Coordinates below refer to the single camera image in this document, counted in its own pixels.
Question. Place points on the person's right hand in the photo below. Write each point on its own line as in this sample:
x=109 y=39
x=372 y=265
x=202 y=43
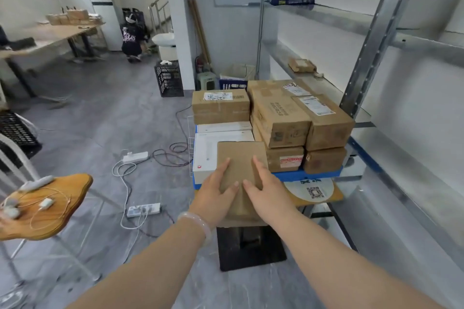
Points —
x=275 y=203

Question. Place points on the person's left hand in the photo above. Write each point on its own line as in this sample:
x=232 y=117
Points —
x=212 y=200

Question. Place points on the large brown box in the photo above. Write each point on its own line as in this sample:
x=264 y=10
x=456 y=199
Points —
x=282 y=160
x=324 y=162

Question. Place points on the white router box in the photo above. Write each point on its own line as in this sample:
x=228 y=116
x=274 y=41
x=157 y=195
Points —
x=204 y=153
x=224 y=127

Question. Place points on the plain small cardboard box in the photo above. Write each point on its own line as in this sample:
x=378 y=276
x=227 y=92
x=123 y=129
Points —
x=241 y=160

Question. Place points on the box with Chinese print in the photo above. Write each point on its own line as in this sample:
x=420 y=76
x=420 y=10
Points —
x=282 y=127

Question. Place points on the box with scribbled label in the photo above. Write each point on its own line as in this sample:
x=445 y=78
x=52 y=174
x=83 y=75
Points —
x=217 y=109

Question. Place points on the cardboard box with white label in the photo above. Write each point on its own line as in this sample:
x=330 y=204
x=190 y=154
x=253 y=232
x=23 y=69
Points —
x=333 y=131

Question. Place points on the metal shelving rack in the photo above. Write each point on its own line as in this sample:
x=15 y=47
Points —
x=378 y=30

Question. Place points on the person's right forearm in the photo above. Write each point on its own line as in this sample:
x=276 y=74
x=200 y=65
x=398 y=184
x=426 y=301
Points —
x=362 y=272

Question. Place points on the person's left forearm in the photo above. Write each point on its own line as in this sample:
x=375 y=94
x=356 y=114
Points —
x=145 y=272

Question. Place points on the yellow printed cardboard box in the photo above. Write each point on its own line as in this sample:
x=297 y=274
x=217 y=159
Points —
x=293 y=189

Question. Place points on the white power strip with plugs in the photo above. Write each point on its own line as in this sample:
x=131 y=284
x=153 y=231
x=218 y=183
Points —
x=143 y=210

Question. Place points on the dark blue plastic crate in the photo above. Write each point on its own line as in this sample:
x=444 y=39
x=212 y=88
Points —
x=232 y=84

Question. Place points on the green plastic stool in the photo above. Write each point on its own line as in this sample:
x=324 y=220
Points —
x=206 y=80

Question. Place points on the black plastic crate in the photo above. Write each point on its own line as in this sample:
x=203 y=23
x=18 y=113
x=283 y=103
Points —
x=18 y=131
x=170 y=80

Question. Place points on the cream plastic basket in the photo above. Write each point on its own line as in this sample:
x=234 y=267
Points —
x=235 y=69

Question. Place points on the red fire extinguisher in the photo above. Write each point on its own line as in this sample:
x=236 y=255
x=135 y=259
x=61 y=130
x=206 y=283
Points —
x=199 y=64

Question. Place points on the white rag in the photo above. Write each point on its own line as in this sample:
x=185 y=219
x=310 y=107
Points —
x=166 y=62

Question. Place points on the white charger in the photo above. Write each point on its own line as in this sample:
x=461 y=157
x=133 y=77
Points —
x=46 y=203

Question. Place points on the white round chair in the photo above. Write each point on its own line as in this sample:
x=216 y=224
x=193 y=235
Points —
x=165 y=40

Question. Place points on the wooden poles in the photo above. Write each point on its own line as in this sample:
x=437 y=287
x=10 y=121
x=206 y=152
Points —
x=199 y=26

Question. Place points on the white plastic device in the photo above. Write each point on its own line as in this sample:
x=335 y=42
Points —
x=36 y=182

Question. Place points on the metal stair railing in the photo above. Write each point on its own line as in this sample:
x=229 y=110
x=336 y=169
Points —
x=159 y=12

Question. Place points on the small white adapter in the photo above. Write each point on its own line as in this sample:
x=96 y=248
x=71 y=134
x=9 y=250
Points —
x=12 y=212

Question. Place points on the white standing air conditioner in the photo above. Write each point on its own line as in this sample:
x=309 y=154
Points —
x=105 y=12

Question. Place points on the pile of small parcels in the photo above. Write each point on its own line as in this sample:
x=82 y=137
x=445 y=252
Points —
x=76 y=15

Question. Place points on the long wooden work table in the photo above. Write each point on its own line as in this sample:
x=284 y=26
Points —
x=54 y=33

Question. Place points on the black desktop printer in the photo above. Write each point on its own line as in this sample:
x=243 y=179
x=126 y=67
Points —
x=21 y=43

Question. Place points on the black pedestal stand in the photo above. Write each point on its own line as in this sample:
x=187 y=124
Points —
x=253 y=254

